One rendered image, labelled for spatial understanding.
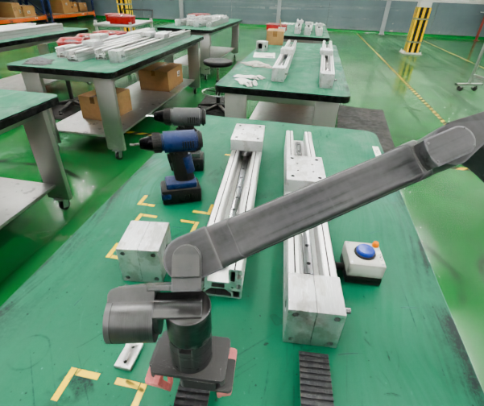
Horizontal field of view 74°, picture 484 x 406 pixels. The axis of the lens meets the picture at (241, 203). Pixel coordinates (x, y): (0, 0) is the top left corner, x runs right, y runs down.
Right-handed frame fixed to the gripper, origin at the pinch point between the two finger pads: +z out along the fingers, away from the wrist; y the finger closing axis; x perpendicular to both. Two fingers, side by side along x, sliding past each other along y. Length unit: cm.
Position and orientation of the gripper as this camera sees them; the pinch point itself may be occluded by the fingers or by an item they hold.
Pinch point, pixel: (194, 387)
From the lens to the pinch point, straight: 58.7
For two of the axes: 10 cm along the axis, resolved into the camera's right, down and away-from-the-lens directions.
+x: -1.1, 5.5, -8.3
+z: -0.4, 8.3, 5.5
